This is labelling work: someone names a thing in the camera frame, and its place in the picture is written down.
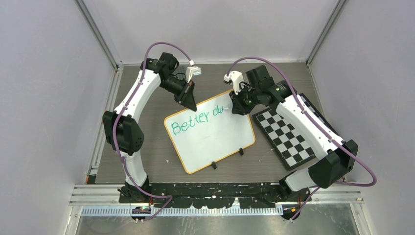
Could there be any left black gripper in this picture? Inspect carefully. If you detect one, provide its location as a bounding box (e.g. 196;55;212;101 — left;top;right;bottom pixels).
161;76;198;112

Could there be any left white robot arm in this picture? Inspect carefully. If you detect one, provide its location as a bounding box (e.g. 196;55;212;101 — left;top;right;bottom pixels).
102;52;201;203

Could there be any grey studded baseplate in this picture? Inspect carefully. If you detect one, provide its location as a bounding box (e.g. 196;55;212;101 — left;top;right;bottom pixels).
175;66;187;76

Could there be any aluminium rail frame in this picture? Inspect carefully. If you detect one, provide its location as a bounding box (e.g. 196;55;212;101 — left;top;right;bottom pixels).
69;65;365;217

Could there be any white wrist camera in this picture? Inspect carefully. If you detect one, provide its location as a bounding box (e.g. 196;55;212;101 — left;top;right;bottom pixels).
185;66;201;83
224;71;244;95

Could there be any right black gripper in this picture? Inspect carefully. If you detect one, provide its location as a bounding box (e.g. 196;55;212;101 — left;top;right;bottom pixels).
230;83;261;115

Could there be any black white checkerboard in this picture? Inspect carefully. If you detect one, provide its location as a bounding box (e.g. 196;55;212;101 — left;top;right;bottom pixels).
252;94;343;171

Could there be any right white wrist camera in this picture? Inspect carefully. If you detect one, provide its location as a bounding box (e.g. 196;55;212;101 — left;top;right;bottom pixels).
224;71;244;95

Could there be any yellow framed whiteboard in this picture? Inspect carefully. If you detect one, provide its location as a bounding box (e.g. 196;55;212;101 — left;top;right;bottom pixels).
164;91;255;174

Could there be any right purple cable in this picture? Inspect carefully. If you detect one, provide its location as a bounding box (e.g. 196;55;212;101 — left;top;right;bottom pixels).
225;57;378;222

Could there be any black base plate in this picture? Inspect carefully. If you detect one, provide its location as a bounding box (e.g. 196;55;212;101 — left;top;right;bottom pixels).
118;183;310;209

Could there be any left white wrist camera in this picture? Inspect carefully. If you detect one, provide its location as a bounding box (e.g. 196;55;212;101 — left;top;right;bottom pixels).
185;66;201;83

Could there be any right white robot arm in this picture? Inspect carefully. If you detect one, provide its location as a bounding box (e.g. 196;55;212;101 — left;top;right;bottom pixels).
224;65;358;201

